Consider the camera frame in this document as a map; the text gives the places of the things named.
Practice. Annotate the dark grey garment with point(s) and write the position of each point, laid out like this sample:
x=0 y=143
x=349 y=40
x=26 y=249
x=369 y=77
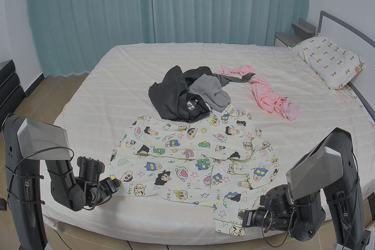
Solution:
x=225 y=79

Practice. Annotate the bed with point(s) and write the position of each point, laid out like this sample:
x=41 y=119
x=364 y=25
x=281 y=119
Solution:
x=117 y=81

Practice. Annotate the grey knit garment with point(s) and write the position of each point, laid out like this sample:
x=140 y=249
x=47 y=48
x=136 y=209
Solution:
x=205 y=86

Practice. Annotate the small black box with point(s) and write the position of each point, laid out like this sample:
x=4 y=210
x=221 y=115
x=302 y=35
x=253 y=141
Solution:
x=3 y=205

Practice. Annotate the grey bedside table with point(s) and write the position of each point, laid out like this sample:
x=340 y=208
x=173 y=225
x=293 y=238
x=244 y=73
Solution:
x=285 y=38

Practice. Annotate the black garment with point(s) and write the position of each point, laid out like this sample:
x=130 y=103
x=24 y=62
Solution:
x=167 y=96

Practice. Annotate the black chest of drawers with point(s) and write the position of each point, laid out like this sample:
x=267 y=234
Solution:
x=10 y=87

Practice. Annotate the white printed pillow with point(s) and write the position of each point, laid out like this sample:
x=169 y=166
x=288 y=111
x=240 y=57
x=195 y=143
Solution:
x=328 y=60

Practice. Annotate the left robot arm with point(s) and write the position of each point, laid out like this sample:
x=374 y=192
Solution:
x=32 y=137

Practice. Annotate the white printed pyjama top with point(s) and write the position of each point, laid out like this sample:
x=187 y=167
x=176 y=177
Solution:
x=190 y=172

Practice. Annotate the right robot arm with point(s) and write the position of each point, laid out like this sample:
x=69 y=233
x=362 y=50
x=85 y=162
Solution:
x=316 y=166

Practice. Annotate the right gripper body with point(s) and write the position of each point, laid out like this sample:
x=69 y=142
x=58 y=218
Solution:
x=260 y=218

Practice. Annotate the pink garment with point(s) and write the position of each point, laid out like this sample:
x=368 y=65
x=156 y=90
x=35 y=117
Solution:
x=266 y=93

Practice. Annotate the blue-green curtain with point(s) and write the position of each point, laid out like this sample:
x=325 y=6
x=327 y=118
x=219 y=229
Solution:
x=117 y=8

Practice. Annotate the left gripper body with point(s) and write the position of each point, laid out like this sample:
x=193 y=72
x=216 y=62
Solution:
x=108 y=187

